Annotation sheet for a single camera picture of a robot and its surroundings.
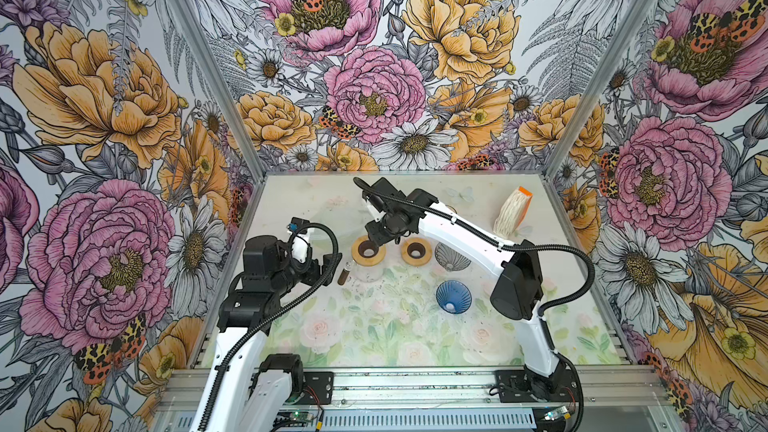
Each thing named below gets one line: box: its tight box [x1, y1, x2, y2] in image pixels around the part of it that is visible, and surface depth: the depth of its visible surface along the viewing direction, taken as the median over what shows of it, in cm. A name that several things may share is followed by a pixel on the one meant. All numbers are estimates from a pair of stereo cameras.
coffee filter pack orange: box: [494, 186, 533, 239], surface depth 102 cm
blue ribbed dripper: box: [436, 280, 473, 315], surface depth 87 cm
